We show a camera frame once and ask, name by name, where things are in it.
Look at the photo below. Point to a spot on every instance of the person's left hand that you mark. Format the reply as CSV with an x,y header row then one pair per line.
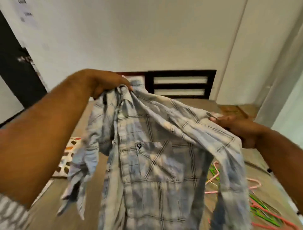
x,y
102,81

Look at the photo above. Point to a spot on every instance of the person's right hand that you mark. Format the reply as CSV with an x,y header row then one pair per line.
x,y
241,128

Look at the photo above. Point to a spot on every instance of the pile of coloured plastic hangers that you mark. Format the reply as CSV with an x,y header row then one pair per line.
x,y
265,213

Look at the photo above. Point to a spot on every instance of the light blue garment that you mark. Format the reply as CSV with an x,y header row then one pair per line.
x,y
161,166

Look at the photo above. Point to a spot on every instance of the person's right forearm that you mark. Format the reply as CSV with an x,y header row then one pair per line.
x,y
284,166

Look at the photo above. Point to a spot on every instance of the person's left forearm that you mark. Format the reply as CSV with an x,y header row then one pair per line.
x,y
38,142

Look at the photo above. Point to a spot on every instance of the bed with taupe sheet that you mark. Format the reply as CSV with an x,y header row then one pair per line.
x,y
92,189

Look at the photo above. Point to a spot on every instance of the person's striped shirt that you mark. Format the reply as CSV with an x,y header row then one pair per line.
x,y
12,213

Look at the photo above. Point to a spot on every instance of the sheer white curtain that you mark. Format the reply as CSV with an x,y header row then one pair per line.
x,y
284,90

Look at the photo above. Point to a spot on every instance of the black slatted headboard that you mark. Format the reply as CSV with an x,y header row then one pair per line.
x,y
189,85

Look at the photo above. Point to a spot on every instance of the colourful leaf print pillow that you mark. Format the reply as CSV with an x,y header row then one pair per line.
x,y
68,156

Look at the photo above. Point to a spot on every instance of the white paper wall notice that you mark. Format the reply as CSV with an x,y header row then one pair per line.
x,y
26,12

